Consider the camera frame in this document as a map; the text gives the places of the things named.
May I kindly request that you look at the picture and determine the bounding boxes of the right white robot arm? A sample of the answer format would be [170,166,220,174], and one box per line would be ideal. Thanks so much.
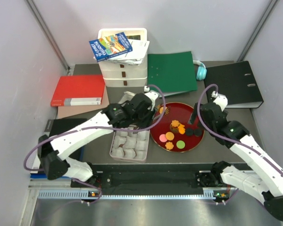
[190,93,283,221]

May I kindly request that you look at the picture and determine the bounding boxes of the black book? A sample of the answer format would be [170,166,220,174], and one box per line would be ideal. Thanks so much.
[30,118,89,175]

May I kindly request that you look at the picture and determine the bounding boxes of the teal headphones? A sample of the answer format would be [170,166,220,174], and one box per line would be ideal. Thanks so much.
[193,60,207,81]

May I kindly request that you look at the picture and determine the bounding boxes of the red round tray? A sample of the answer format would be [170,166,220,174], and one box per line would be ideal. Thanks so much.
[150,102,204,153]

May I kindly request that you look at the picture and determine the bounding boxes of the orange flower cookie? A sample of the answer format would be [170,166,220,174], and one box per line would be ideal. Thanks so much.
[165,141,174,151]
[171,120,180,128]

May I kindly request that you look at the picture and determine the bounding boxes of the brown cardboard folder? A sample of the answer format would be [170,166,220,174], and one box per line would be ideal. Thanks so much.
[57,88,109,119]

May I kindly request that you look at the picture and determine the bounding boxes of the silver tin lid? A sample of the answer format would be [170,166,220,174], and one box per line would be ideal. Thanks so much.
[118,91,136,104]

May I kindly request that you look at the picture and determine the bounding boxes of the orange round waffle cookie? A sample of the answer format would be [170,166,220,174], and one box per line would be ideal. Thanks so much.
[158,106,169,114]

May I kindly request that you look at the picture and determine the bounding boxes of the white stacked drawer boxes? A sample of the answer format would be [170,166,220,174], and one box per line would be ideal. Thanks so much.
[98,28,148,88]

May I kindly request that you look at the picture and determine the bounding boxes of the brown cupcake liner cookie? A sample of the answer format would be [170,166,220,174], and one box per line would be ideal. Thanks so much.
[170,125,178,133]

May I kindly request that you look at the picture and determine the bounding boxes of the metal tongs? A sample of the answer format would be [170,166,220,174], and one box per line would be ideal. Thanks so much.
[133,105,164,129]

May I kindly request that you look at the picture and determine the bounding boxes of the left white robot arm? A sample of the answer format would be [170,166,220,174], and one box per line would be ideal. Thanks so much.
[38,91,159,187]

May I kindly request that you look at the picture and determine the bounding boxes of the blue paperback book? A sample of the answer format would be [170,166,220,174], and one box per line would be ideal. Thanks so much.
[89,32,133,62]

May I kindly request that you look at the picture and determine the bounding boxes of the black lever arch binder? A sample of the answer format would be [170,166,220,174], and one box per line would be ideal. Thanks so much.
[204,61,264,108]

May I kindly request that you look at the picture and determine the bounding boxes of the black round cookie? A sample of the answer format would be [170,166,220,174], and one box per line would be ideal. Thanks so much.
[194,129,202,137]
[185,128,194,136]

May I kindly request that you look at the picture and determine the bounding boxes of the cookie tin with paper cups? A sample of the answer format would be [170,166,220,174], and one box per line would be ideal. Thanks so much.
[109,126,150,163]

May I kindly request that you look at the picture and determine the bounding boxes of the green round cookie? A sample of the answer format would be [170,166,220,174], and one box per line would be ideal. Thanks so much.
[176,140,185,149]

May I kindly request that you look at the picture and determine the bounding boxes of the orange fish cookie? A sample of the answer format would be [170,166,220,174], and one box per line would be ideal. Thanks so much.
[177,124,185,135]

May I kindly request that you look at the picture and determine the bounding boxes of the pink round cookie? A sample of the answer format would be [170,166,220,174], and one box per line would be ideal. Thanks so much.
[159,134,167,143]

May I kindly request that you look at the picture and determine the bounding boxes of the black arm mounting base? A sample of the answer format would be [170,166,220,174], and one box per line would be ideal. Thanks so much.
[94,163,213,195]

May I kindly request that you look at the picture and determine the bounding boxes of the red binder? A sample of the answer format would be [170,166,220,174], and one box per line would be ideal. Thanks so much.
[50,74,105,107]

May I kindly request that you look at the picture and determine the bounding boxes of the green binder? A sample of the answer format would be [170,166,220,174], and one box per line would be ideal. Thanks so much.
[147,51,198,95]

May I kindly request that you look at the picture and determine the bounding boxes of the white spiral notebook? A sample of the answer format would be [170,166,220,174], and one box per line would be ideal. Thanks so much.
[107,39,150,65]

